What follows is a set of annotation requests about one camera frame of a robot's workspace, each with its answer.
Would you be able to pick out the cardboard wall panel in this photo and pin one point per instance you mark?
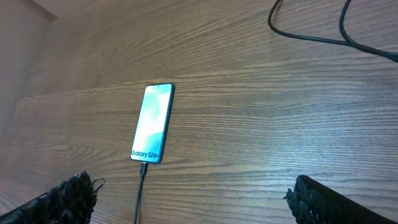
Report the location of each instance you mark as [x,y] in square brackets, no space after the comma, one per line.
[24,24]

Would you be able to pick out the Samsung Galaxy smartphone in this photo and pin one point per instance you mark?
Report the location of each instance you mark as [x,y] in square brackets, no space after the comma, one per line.
[152,124]

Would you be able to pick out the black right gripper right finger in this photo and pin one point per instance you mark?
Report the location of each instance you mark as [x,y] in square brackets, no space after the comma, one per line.
[313,202]

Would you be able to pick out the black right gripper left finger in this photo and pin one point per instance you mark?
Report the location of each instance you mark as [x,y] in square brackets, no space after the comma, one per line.
[71,202]

